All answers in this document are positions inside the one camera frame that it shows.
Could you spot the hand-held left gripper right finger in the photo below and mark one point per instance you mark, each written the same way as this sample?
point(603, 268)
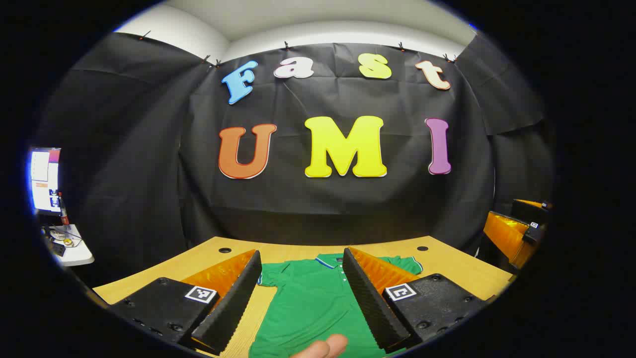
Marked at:
point(367, 308)

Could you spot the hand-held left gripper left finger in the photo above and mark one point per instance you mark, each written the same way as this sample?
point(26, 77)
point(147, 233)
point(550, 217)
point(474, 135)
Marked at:
point(233, 308)

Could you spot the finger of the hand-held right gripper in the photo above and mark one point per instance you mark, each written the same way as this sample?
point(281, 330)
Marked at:
point(507, 236)
point(534, 206)

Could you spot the green T-shirt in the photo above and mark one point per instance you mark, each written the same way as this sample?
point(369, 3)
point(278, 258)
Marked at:
point(313, 303)

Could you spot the black backdrop cloth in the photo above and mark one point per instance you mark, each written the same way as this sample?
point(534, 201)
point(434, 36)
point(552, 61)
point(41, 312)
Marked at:
point(323, 199)

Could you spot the white side table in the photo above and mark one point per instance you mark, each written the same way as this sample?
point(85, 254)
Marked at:
point(79, 253)

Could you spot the red bottle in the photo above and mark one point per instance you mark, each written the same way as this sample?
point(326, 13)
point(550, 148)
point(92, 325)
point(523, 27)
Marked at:
point(64, 216)

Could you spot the computer monitor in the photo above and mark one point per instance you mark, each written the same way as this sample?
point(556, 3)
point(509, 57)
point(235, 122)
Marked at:
point(44, 179)

